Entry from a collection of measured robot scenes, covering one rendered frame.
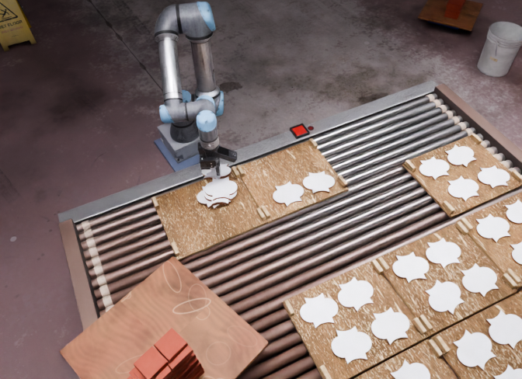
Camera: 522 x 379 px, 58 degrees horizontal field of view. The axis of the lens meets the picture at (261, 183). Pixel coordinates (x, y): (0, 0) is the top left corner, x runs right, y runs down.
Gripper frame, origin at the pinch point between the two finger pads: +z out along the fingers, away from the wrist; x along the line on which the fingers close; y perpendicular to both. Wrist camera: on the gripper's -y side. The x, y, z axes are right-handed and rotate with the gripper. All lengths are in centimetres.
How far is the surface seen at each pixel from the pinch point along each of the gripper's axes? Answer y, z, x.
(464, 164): -114, 9, -3
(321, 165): -47.7, 9.7, -10.0
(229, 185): -3.9, 4.4, 2.3
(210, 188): 4.5, 4.4, 3.3
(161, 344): 16, -25, 84
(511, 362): -98, 10, 87
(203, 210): 8.2, 9.7, 11.4
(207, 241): 6.6, 9.7, 27.7
